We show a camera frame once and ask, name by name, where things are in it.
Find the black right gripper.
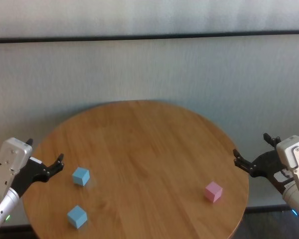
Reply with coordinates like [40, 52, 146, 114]
[233, 132, 294, 194]

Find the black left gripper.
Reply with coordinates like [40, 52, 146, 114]
[11, 138, 65, 199]

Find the light blue wooden cube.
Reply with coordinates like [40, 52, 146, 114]
[66, 205, 88, 229]
[72, 167, 91, 187]

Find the pink wooden cube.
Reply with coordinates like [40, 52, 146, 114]
[205, 181, 224, 204]

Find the black wall rail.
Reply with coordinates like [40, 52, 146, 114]
[0, 29, 299, 45]

